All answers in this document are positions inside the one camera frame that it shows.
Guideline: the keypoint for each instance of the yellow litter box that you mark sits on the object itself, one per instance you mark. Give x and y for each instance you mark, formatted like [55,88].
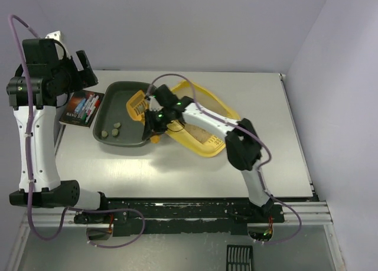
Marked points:
[208,115]

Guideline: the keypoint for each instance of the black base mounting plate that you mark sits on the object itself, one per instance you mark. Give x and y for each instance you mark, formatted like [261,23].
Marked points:
[172,227]

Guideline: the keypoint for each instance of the orange litter scoop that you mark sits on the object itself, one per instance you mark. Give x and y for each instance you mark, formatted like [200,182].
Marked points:
[136,107]

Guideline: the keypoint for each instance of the beige litter pellets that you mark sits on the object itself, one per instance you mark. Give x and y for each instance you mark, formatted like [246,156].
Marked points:
[187,133]

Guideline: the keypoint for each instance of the book with markers cover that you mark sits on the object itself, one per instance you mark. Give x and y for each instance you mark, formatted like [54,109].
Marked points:
[81,108]

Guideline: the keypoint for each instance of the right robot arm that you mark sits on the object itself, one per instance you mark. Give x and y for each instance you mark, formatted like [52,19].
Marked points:
[243,146]

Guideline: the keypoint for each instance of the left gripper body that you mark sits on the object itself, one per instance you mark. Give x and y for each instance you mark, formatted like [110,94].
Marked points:
[85,65]

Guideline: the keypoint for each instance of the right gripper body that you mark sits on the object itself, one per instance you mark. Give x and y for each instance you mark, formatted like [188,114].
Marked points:
[150,123]

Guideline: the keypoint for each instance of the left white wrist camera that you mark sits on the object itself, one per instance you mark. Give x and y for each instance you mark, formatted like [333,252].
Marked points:
[57,36]

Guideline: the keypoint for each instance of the dark grey plastic tray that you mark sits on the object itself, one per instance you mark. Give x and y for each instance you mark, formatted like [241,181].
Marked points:
[113,110]

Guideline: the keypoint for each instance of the aluminium frame rail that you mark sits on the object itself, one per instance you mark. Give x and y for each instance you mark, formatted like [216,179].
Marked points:
[236,209]

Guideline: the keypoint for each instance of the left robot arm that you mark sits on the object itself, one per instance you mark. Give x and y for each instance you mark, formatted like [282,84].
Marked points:
[48,72]

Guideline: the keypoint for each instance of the black vent grille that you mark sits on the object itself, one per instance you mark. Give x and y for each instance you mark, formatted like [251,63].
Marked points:
[239,258]

